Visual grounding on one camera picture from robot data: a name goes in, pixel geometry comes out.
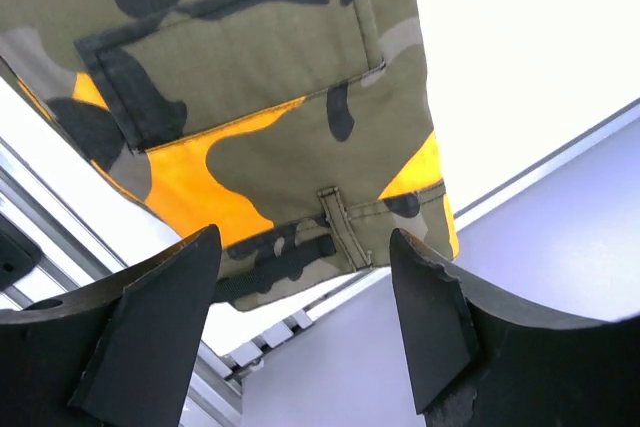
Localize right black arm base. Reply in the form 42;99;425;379
0;215;43;292

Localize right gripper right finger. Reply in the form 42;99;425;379
390;229;639;426

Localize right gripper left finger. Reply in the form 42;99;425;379
1;225;221;426

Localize camouflage yellow green trousers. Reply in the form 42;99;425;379
1;0;459;311

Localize aluminium frame rail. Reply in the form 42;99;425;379
0;76;640;427

